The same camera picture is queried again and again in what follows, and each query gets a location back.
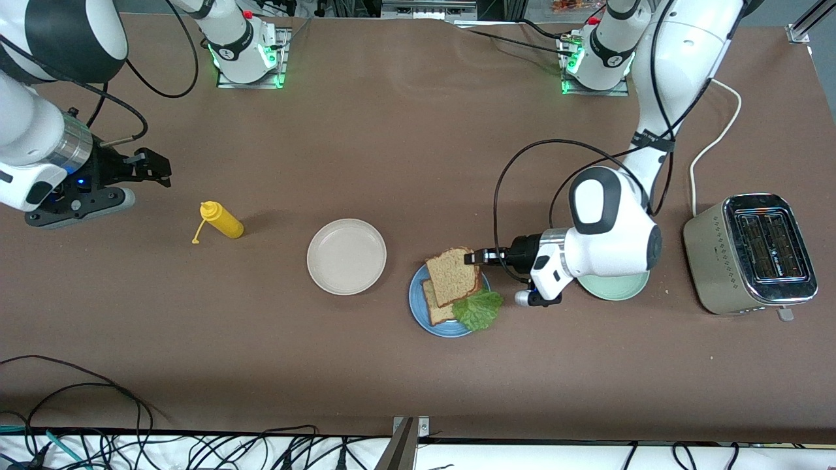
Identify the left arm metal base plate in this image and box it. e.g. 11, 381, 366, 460
560, 33, 631, 97

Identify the metal table edge bracket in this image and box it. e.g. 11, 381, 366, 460
376, 416, 430, 470

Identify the green round plate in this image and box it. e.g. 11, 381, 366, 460
578, 270, 651, 302

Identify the white toaster power cable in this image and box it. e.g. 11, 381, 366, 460
690, 78, 743, 218

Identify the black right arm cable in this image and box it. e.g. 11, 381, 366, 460
0, 0, 200, 148

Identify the white lower shelf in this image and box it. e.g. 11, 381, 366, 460
0, 432, 836, 470

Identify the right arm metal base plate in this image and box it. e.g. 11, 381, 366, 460
216, 27, 288, 89

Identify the brown bread slice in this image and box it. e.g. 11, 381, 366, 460
425, 247, 483, 309
421, 279, 458, 326

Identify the black looped cable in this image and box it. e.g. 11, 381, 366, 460
0, 355, 155, 451

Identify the grey power strip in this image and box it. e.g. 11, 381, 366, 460
381, 0, 477, 20

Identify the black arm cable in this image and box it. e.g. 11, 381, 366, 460
0, 0, 200, 148
493, 0, 748, 285

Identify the beige round plate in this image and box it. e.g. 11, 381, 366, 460
306, 218, 387, 296

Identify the blue round plate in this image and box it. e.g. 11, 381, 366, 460
408, 261, 492, 338

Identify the teal cable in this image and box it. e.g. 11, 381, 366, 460
0, 424, 89, 469

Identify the beige chrome toaster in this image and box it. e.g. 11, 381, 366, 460
683, 193, 819, 322

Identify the yellow squeeze bottle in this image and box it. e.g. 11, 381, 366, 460
191, 201, 245, 245

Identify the aluminium corner bracket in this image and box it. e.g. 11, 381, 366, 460
786, 0, 825, 45

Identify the black base supply cable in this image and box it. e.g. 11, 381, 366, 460
451, 18, 575, 58

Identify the green lettuce leaf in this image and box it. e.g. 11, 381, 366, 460
452, 289, 504, 332

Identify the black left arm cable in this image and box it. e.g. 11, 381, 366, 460
493, 0, 748, 285

